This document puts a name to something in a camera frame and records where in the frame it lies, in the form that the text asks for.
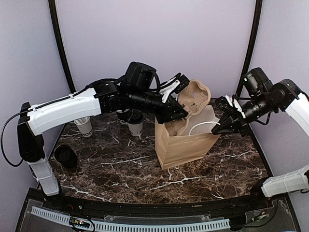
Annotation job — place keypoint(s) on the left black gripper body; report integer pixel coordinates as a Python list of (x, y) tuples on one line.
[(139, 101)]

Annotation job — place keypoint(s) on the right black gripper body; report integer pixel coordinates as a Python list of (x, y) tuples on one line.
[(263, 104)]

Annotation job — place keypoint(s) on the brown pulp cup carrier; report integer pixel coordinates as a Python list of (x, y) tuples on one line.
[(194, 98)]

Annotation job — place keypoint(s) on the white paper coffee cup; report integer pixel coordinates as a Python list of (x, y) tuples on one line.
[(136, 129)]

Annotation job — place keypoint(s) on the brown paper bag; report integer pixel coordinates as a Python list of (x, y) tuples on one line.
[(194, 143)]

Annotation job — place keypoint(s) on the stack of black lids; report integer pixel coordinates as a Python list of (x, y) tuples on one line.
[(66, 156)]

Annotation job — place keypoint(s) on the black coffee cup lid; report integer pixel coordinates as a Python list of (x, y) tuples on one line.
[(136, 118)]

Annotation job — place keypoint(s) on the stack of paper cups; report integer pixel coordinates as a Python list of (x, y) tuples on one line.
[(124, 116)]

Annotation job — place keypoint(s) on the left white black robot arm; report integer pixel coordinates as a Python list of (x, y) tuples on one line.
[(98, 98)]

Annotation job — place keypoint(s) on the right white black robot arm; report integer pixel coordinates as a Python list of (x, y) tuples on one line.
[(283, 96)]

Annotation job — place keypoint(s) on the white cup holding straws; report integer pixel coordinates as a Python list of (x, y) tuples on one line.
[(84, 126)]

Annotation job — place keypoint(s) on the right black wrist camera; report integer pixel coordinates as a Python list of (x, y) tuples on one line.
[(256, 82)]

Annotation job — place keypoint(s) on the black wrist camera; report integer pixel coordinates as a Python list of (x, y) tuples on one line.
[(140, 75), (256, 82)]

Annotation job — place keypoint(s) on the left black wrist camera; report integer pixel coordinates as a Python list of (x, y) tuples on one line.
[(140, 75)]

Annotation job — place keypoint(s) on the right black frame post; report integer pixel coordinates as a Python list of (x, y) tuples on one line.
[(251, 44)]

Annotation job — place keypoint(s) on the black frame post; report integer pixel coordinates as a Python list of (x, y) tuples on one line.
[(60, 45), (251, 44)]

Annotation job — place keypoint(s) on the grey slotted cable duct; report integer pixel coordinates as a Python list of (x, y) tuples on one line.
[(132, 224)]

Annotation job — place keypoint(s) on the black curved front rail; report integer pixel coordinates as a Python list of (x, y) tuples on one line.
[(230, 208)]

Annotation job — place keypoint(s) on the left black frame post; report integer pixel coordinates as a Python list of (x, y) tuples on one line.
[(60, 45)]

